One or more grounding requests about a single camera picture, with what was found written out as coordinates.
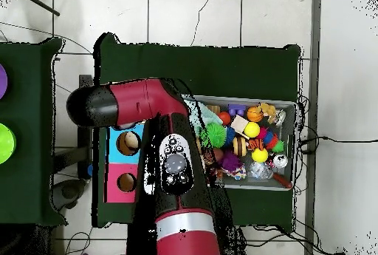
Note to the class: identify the light blue waffle cloth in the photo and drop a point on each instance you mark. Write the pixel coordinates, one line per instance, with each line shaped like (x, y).
(206, 113)

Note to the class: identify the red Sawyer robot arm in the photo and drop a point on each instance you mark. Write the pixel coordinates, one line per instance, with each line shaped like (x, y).
(133, 101)

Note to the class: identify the shallow metal mesh bin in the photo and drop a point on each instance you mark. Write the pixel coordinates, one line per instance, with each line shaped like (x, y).
(251, 99)

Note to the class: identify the wooden box with three holes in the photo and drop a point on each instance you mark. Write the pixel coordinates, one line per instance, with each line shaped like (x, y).
(113, 157)

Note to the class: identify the large green spiky ball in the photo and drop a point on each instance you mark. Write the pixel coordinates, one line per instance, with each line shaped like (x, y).
(217, 135)

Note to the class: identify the red orange rubber ball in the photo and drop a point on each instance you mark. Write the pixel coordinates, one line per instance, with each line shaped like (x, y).
(225, 118)

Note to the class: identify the wooden cube block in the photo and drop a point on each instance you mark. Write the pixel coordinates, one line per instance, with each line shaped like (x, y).
(239, 123)

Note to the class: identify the wooden toy burger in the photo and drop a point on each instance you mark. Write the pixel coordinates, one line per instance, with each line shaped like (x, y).
(239, 146)

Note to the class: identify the purple rubber toy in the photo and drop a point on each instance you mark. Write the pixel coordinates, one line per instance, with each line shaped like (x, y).
(231, 162)

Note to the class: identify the dark green table cloth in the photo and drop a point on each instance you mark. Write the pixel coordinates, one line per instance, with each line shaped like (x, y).
(26, 178)
(192, 68)

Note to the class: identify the yellow ball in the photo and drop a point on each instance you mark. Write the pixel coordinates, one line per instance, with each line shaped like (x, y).
(252, 130)

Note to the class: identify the small orange basketball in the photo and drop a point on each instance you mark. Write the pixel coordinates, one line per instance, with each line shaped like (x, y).
(254, 114)

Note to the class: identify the orange plush toy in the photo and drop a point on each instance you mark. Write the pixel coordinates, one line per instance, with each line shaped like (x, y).
(267, 108)

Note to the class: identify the grey round base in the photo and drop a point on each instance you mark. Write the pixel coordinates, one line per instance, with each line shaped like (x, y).
(68, 193)

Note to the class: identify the green round disc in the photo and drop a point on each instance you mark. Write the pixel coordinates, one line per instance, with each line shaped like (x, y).
(6, 144)

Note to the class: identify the dark rod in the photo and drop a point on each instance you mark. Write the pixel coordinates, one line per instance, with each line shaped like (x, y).
(44, 8)

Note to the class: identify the purple round disc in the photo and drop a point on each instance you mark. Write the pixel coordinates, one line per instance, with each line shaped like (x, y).
(3, 82)

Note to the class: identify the black post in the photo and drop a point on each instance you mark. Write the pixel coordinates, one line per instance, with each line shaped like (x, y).
(84, 148)

